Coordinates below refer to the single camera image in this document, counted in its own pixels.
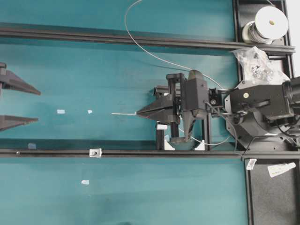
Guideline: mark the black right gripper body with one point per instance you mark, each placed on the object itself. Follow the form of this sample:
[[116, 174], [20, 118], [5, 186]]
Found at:
[[173, 80]]

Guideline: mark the black aluminium rail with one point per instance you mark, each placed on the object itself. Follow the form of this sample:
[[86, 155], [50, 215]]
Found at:
[[11, 153], [65, 33]]

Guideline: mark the small white label tag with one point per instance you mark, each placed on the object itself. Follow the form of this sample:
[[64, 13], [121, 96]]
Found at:
[[251, 163]]

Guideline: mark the lower black aluminium rail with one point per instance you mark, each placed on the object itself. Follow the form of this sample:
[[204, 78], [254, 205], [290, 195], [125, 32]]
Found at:
[[11, 153]]

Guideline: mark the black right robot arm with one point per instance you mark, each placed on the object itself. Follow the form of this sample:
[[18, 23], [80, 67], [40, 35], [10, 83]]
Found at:
[[260, 110]]

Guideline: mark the white glue tube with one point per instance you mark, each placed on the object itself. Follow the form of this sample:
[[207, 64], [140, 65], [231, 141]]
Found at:
[[275, 170]]

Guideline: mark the black square wire holder frame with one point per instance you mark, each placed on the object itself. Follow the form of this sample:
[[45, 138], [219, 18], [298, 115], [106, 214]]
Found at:
[[207, 131]]

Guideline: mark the white wire spool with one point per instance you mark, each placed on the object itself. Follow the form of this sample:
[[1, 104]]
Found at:
[[270, 24]]

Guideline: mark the blue tape piece on rail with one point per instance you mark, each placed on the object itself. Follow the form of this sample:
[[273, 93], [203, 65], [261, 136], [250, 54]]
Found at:
[[32, 146]]

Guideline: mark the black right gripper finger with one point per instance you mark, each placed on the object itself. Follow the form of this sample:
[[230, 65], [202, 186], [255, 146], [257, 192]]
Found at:
[[161, 105], [164, 116]]

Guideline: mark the grey metal fitting with hole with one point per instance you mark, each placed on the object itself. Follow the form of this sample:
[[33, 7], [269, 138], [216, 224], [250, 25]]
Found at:
[[95, 153]]

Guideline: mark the white wire clamp block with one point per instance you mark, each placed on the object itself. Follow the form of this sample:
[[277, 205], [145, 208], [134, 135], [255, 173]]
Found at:
[[161, 127]]

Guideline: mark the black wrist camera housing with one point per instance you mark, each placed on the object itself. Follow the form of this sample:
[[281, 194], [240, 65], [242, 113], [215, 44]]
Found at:
[[194, 95]]

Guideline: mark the upper black aluminium rail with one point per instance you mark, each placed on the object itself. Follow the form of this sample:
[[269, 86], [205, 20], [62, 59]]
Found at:
[[65, 33]]

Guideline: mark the clear plastic bag of screws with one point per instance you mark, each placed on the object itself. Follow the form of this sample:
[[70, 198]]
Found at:
[[257, 68]]

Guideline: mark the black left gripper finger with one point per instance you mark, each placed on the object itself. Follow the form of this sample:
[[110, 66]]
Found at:
[[10, 81], [7, 122]]

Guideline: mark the black base frame right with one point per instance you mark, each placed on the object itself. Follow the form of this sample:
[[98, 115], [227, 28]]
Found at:
[[270, 201]]

